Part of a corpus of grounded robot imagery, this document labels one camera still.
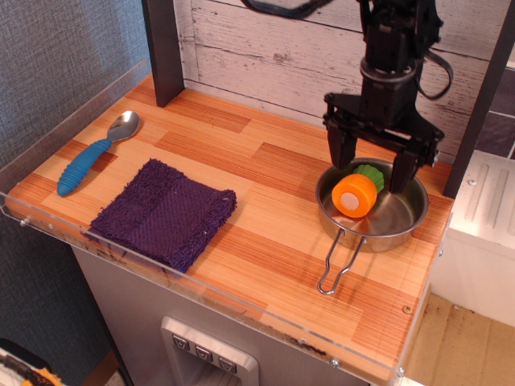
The dark left wooden post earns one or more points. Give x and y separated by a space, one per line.
163 44

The purple folded towel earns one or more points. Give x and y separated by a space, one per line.
164 215

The white cabinet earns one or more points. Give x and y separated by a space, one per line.
474 267

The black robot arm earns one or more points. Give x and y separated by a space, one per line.
398 36

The dark right wooden post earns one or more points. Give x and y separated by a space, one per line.
492 79

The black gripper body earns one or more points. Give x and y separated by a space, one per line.
385 114

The blue handled metal spoon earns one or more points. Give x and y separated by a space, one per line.
125 126

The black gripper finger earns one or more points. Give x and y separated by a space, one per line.
405 167
342 142

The small steel pan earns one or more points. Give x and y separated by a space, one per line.
387 226

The orange and black object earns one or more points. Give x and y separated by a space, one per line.
29 375

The orange toy pineapple green top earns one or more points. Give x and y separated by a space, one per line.
356 194

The silver dispenser panel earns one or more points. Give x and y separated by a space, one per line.
197 358

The dark wooden post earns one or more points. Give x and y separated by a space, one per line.
163 44
492 79

